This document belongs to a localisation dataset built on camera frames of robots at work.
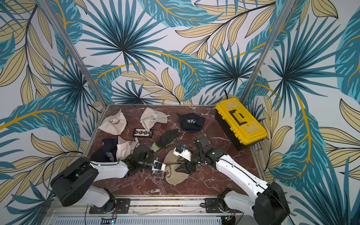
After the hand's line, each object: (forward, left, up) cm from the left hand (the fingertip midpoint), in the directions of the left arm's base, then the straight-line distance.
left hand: (169, 168), depth 78 cm
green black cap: (+22, +5, -7) cm, 24 cm away
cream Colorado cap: (+9, +26, +5) cm, 28 cm away
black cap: (+37, -13, -6) cm, 40 cm away
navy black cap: (+9, +38, 0) cm, 39 cm away
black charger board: (+27, +22, -6) cm, 36 cm away
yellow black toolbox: (+24, -43, +10) cm, 50 cm away
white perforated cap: (+38, +18, -2) cm, 42 cm away
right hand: (+1, -5, +5) cm, 7 cm away
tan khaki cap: (-6, -2, +4) cm, 7 cm away
